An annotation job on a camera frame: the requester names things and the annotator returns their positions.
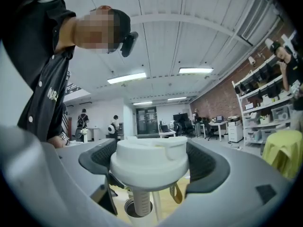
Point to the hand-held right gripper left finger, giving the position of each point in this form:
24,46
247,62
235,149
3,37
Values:
47,174

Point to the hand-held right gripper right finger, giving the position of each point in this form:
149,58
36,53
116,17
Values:
236,185

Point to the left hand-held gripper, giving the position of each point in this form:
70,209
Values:
65,138

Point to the white cup lid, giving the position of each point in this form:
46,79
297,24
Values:
146,164

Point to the person's left forearm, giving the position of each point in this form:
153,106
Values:
55,142

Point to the round wooden table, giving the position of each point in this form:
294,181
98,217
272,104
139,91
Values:
120,204

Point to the yellow-green cloth cover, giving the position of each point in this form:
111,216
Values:
281,150

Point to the black office chair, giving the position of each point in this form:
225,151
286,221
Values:
188,126
210,129

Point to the white desk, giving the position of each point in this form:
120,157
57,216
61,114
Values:
217,124
167,133

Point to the grey office printer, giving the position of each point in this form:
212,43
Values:
234,119

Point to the white shelf rack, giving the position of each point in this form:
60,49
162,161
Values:
260,107

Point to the black double door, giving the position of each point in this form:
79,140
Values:
146,120

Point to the black computer monitor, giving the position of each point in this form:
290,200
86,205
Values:
181,117

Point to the ceiling tube light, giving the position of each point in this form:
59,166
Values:
196,70
126,78

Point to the person in black shirt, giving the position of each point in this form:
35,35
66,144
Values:
35,44

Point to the person's head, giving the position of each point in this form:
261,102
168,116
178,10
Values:
90,32

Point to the person's black cap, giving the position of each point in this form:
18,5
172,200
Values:
122,20

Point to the white wall camera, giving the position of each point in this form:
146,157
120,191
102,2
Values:
251,60

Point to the black head-mounted camera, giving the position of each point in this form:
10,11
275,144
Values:
129,44

